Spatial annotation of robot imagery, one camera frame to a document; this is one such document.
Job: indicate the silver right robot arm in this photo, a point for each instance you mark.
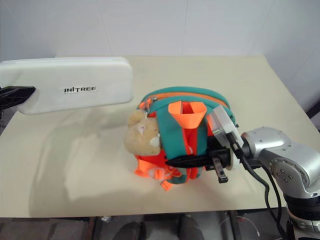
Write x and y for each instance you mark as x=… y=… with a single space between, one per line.
x=282 y=152

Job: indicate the green and orange backpack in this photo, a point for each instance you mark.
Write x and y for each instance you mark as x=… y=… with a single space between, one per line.
x=172 y=125

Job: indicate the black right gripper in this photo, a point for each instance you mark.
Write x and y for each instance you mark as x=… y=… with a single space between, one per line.
x=221 y=160

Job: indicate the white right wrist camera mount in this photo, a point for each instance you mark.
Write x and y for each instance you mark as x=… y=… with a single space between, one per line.
x=223 y=122

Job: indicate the beige plush toy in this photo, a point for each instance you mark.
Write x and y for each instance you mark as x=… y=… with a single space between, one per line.
x=141 y=136

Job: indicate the white rectangular case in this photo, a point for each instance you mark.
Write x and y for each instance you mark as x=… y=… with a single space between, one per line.
x=75 y=75

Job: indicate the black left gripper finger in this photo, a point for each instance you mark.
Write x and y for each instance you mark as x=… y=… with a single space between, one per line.
x=15 y=96

